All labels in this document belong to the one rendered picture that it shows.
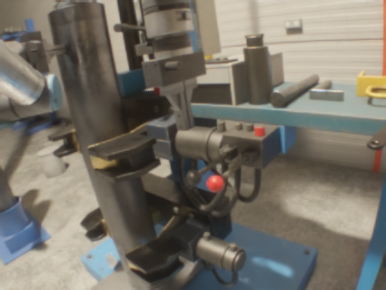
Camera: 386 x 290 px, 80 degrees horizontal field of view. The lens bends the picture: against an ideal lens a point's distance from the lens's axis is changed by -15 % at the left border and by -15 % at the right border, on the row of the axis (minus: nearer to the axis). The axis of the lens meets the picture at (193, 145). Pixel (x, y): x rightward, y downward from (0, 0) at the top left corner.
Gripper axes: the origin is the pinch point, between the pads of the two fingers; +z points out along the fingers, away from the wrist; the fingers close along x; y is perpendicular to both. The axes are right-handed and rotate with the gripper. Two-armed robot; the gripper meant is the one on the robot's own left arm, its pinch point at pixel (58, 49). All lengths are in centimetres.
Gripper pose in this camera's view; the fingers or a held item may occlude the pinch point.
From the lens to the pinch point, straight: 97.8
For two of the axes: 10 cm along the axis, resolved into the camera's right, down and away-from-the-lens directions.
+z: 3.1, -3.9, 8.7
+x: 1.4, 9.2, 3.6
